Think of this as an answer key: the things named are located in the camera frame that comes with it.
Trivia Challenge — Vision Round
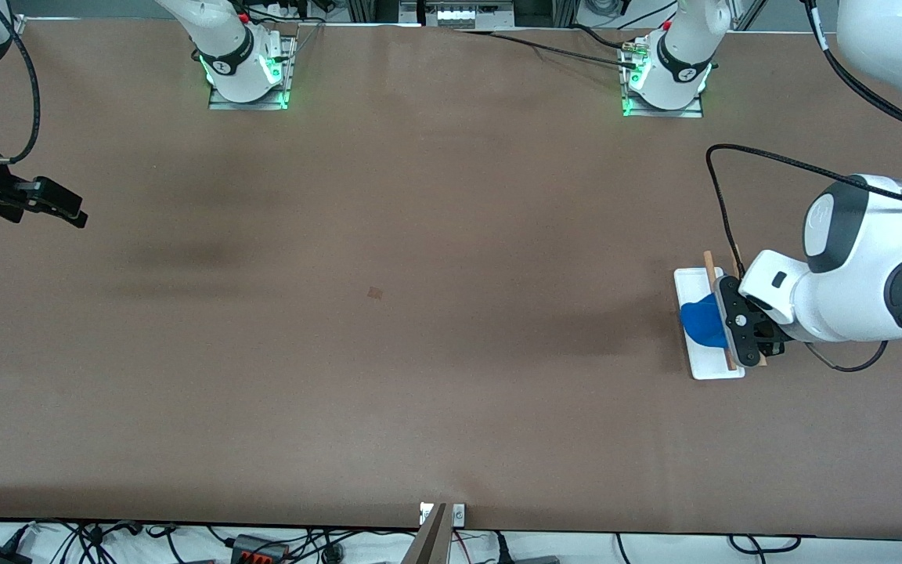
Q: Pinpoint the blue towel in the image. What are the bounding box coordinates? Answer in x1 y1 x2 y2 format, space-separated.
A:
680 291 730 349

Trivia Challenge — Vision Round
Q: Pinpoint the white rack with wooden rods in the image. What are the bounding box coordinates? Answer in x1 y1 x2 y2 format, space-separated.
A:
674 251 769 381

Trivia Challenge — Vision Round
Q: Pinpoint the black box with orange connectors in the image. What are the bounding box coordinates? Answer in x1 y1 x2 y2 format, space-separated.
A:
230 535 289 564

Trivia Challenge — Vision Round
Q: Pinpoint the white power strip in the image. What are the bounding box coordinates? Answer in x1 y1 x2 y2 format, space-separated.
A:
424 0 514 28

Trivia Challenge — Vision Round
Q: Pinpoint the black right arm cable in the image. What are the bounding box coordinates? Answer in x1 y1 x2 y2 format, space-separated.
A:
0 0 41 165

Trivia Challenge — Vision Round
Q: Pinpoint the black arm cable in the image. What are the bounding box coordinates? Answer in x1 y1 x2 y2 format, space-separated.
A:
0 0 41 165
705 0 902 373

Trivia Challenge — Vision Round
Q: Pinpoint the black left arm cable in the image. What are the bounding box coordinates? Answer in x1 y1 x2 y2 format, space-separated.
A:
705 0 902 373

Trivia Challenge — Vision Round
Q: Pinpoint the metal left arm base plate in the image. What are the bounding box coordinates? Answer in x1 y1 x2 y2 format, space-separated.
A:
621 35 705 118

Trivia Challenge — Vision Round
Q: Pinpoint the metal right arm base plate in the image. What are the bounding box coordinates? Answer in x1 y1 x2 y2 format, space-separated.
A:
208 33 297 110

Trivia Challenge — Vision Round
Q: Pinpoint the short black table cable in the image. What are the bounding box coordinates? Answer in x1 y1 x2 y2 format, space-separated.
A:
572 23 632 51

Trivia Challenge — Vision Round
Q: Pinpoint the long black table cable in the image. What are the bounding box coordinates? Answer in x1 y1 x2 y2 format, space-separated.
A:
459 28 641 70

